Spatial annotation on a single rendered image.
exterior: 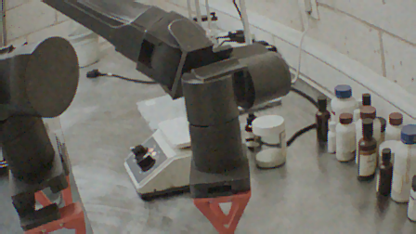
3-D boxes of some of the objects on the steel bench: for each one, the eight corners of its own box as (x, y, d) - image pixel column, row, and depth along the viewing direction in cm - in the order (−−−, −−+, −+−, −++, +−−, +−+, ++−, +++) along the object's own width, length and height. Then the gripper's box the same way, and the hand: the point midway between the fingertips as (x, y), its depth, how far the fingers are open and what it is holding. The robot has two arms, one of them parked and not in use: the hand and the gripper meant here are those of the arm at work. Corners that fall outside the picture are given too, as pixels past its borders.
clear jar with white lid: (256, 171, 116) (253, 129, 113) (253, 158, 121) (250, 117, 118) (288, 165, 115) (286, 124, 113) (285, 152, 121) (282, 112, 118)
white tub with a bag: (107, 54, 217) (103, 1, 209) (97, 65, 204) (93, 9, 196) (75, 60, 219) (71, 9, 211) (64, 71, 206) (59, 18, 198)
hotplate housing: (140, 201, 109) (131, 160, 107) (125, 173, 121) (118, 134, 119) (261, 172, 115) (258, 130, 112) (237, 148, 127) (232, 108, 124)
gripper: (184, 104, 79) (201, 215, 84) (179, 136, 70) (200, 250, 75) (242, 97, 79) (253, 210, 84) (245, 129, 69) (254, 244, 74)
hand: (227, 225), depth 79 cm, fingers open, 3 cm apart
